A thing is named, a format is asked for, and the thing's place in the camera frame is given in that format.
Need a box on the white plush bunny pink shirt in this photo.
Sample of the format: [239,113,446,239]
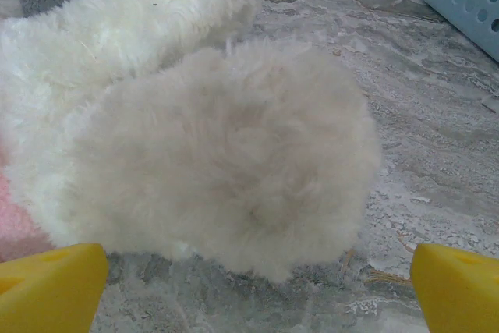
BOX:
[0,0,384,284]

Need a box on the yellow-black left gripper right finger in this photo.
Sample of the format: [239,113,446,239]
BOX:
[411,243,499,333]

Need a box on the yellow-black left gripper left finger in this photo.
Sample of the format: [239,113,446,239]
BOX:
[0,242,109,333]

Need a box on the light blue plastic basket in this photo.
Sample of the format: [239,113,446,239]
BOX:
[421,0,499,63]

